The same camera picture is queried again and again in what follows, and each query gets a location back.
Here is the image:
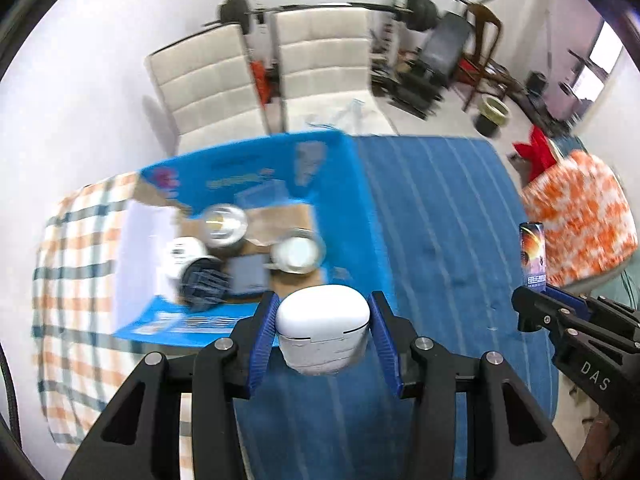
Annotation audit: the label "dark printed card box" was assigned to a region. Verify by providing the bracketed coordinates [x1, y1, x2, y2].
[518, 222, 547, 292]

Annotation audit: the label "white purifying cream jar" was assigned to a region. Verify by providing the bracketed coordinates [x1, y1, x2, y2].
[166, 236, 208, 285]

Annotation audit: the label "white earbuds case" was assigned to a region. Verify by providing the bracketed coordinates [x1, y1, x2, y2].
[276, 284, 370, 376]

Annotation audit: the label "orange white floral cushion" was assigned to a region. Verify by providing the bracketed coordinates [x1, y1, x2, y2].
[522, 151, 639, 287]

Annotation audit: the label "plaid and blue table cloth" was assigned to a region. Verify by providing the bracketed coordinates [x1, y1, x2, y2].
[32, 136, 558, 479]

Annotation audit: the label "red cloth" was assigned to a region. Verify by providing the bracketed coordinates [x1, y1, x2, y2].
[512, 126, 558, 182]

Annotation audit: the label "black patterned round tin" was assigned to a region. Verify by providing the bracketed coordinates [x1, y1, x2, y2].
[179, 257, 230, 313]

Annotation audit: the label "grey flat box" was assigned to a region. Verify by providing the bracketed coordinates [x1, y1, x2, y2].
[227, 254, 270, 298]

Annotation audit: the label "green waste bin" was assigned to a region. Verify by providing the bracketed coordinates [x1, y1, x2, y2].
[474, 94, 511, 138]

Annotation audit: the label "blue cardboard box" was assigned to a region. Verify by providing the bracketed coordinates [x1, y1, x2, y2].
[112, 130, 394, 347]

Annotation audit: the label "silver metal tin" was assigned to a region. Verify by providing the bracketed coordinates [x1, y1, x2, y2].
[201, 204, 248, 256]

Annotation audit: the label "brown wooden chair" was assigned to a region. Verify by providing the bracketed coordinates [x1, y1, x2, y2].
[452, 0, 522, 112]

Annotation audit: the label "black weight bench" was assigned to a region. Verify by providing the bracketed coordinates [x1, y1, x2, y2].
[372, 12, 472, 119]

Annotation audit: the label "clear acrylic box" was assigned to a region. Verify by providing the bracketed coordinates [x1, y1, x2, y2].
[234, 179, 290, 209]

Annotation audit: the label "right white padded chair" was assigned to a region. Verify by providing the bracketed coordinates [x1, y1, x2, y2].
[271, 6, 397, 136]

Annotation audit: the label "white padded chair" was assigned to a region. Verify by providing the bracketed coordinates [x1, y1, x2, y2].
[271, 6, 397, 136]
[146, 24, 270, 154]

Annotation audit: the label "left white padded chair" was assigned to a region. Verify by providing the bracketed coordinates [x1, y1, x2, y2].
[146, 24, 270, 154]

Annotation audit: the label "barbell with black plates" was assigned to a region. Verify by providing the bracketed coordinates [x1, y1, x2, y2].
[202, 0, 442, 36]

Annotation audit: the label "wire clothes hangers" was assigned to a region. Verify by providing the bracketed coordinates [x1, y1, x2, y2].
[305, 99, 364, 134]

